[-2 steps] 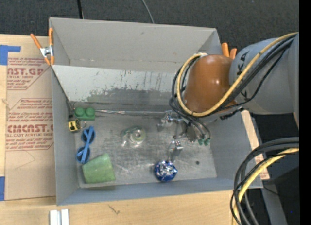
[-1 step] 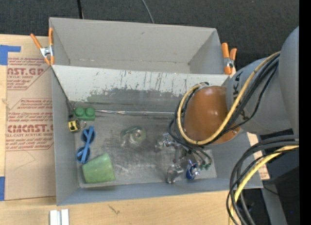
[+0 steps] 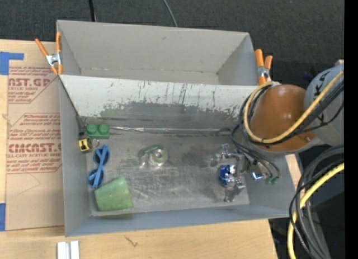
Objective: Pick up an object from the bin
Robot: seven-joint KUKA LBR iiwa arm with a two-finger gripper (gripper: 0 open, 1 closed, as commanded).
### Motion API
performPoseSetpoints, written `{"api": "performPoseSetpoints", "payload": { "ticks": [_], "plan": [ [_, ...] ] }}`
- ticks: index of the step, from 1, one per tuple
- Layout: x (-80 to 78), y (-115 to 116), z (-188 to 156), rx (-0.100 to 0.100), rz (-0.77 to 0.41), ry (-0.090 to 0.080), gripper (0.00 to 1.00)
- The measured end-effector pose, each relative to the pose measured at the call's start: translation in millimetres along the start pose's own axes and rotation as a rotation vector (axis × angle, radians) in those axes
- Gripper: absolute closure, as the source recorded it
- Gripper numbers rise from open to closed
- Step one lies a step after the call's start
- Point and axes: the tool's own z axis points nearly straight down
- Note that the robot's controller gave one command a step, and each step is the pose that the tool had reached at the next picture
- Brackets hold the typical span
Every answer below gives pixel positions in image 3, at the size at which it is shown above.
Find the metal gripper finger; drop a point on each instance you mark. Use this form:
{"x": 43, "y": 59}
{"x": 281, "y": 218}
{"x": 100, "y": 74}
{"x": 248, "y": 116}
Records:
{"x": 232, "y": 189}
{"x": 227, "y": 155}

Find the blue shiny ball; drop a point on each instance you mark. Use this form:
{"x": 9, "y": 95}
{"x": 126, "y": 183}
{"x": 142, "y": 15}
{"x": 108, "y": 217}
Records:
{"x": 224, "y": 172}

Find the grey metal bin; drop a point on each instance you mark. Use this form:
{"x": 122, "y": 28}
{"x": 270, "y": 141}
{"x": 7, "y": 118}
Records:
{"x": 167, "y": 104}

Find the green cup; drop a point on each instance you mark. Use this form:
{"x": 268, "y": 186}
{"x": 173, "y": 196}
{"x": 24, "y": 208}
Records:
{"x": 114, "y": 195}

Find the blue sunglasses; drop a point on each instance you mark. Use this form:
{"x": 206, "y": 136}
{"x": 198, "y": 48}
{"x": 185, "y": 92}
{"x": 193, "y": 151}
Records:
{"x": 100, "y": 157}

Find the green toy brick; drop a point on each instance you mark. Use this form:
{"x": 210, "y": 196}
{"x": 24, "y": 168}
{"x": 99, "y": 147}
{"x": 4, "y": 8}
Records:
{"x": 97, "y": 132}

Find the yellow and black tape measure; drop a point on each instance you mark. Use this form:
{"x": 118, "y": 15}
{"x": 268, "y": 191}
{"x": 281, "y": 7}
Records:
{"x": 85, "y": 144}

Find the brown cardboard board, red print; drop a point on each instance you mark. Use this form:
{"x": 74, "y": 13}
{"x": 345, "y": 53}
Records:
{"x": 30, "y": 185}

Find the black cylinder on white bracket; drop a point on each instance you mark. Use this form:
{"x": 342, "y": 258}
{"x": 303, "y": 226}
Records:
{"x": 254, "y": 162}

